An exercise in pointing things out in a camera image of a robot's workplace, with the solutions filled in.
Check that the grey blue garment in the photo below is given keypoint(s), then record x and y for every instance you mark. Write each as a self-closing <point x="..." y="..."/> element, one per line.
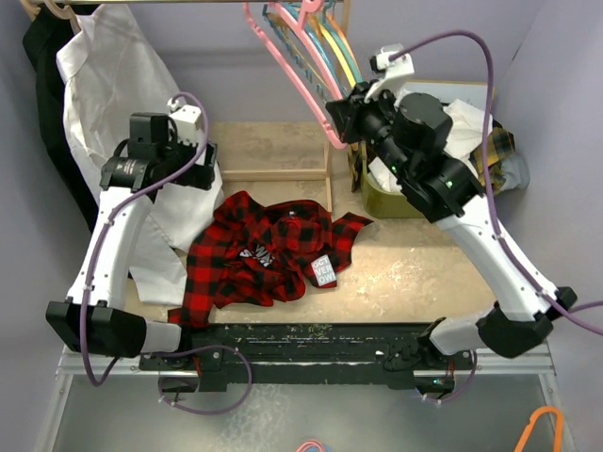
<point x="515" y="172"/>

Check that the green laundry basket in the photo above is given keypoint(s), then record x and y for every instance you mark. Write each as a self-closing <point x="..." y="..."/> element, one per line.
<point x="391" y="202"/>

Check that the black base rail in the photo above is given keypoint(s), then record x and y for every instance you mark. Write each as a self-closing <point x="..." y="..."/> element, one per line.
<point x="386" y="354"/>

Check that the wooden clothes rack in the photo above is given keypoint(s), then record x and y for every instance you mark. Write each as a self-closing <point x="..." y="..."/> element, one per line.
<point x="323" y="174"/>

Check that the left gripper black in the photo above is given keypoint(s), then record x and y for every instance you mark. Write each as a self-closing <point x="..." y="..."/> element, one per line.
<point x="201" y="176"/>

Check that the pink plastic hanger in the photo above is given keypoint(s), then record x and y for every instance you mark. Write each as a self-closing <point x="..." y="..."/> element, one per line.
<point x="310" y="47"/>

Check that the blue plastic hanger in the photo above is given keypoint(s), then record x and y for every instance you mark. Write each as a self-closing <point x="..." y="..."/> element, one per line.
<point x="293" y="47"/>

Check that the teal plastic hanger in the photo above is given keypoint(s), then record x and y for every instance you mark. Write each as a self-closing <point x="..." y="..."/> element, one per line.
<point x="341" y="42"/>

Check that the orange hanger on floor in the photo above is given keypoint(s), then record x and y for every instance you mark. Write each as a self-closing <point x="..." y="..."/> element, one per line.
<point x="555" y="420"/>

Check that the orange plastic hanger on rack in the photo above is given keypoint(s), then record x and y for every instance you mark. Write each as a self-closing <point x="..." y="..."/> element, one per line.
<point x="337" y="15"/>

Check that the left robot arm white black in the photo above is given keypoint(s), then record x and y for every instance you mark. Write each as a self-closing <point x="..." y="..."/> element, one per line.
<point x="158" y="191"/>

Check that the white shirt in basket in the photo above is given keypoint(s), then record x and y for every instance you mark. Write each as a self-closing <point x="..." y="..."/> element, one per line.
<point x="464" y="137"/>

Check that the yellow plaid shirt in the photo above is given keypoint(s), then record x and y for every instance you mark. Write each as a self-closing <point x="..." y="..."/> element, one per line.
<point x="500" y="145"/>

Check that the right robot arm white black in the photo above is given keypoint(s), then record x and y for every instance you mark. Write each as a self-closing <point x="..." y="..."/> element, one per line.
<point x="409" y="136"/>

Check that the pink blue hangers bottom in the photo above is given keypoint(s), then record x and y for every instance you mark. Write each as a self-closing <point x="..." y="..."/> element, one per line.
<point x="313" y="445"/>

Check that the black hanging garment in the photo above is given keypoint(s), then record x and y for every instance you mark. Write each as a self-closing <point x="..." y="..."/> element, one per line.
<point x="46" y="35"/>

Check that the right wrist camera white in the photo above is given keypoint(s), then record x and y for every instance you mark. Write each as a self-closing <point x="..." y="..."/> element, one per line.
<point x="394" y="67"/>

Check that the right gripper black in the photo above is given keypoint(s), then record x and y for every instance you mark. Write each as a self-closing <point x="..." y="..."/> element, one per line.
<point x="349" y="112"/>

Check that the red black plaid shirt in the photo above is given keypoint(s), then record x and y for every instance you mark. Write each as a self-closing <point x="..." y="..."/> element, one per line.
<point x="258" y="254"/>

